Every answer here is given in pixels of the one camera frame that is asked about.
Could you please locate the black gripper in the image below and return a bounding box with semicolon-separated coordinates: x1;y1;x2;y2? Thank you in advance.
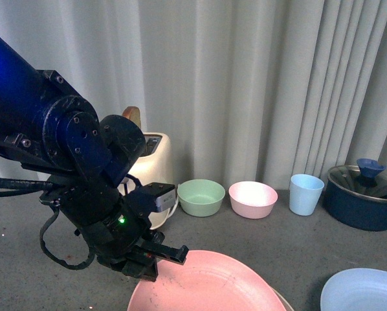
39;177;189;282

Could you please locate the pink plate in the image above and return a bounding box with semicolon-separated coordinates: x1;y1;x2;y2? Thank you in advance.
127;250;285;310

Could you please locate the light blue plate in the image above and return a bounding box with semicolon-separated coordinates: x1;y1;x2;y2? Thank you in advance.
320;268;387;311

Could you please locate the green bowl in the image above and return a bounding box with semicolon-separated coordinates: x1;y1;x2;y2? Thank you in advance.
177;179;225;217

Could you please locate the cream white toaster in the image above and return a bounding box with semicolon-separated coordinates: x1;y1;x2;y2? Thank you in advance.
118;132;176;229

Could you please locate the pink bowl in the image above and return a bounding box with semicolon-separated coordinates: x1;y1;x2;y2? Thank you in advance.
228;181;278;219

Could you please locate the beige plate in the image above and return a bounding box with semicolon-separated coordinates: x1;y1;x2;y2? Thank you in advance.
272;288;294;311

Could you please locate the brown bread slice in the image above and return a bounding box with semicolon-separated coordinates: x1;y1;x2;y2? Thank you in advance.
122;106;142;129

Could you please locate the light blue cup right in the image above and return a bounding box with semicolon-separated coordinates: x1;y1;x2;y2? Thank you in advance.
289;174;324;216

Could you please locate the grey white curtain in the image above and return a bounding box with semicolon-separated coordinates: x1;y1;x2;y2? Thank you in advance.
0;1;387;189

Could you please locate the dark blue saucepan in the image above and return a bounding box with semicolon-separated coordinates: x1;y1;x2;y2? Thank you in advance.
323;179;387;231

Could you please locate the glass lid blue knob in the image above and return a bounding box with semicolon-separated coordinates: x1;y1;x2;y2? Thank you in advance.
327;158;387;201

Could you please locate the white toaster power cord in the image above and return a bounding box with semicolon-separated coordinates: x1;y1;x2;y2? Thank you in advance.
149;200;179;227

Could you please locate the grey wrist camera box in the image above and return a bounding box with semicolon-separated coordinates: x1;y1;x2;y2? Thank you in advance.
126;182;176;215

